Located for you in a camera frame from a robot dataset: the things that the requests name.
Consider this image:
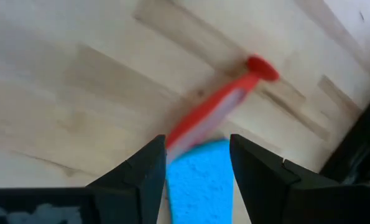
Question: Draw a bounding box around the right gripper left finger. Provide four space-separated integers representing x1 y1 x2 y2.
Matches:
87 134 168 224

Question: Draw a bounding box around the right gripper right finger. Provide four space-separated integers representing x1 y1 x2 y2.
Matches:
229 134 302 224

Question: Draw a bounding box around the blue scrub sponge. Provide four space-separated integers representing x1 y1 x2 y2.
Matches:
165 138 236 224

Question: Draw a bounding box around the red long-handled brush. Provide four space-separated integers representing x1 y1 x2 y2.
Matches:
165 55 280 163

